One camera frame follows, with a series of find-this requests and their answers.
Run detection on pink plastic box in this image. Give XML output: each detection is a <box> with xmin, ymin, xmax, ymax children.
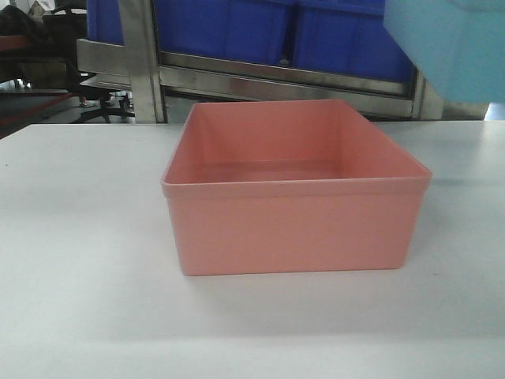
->
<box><xmin>162</xmin><ymin>99</ymin><xmax>432</xmax><ymax>276</ymax></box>

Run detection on light blue plastic box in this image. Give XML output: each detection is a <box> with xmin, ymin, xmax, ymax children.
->
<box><xmin>383</xmin><ymin>1</ymin><xmax>504</xmax><ymax>103</ymax></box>

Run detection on stainless steel shelf rack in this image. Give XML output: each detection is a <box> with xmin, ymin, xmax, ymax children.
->
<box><xmin>77</xmin><ymin>1</ymin><xmax>489</xmax><ymax>123</ymax></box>

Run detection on blue storage bin left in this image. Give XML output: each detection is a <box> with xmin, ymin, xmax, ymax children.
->
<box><xmin>154</xmin><ymin>0</ymin><xmax>295</xmax><ymax>67</ymax></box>

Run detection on blue storage bin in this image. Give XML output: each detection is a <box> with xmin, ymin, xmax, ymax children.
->
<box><xmin>154</xmin><ymin>0</ymin><xmax>295</xmax><ymax>67</ymax></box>
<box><xmin>292</xmin><ymin>1</ymin><xmax>413</xmax><ymax>82</ymax></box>

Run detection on blue storage bin middle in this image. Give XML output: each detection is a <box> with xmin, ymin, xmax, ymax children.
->
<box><xmin>292</xmin><ymin>1</ymin><xmax>413</xmax><ymax>82</ymax></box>

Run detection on dark desk with red edge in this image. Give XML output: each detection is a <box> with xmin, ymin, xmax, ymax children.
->
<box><xmin>1</xmin><ymin>36</ymin><xmax>76</xmax><ymax>138</ymax></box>

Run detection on black office chair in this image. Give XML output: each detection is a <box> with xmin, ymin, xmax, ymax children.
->
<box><xmin>43</xmin><ymin>1</ymin><xmax>134</xmax><ymax>123</ymax></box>

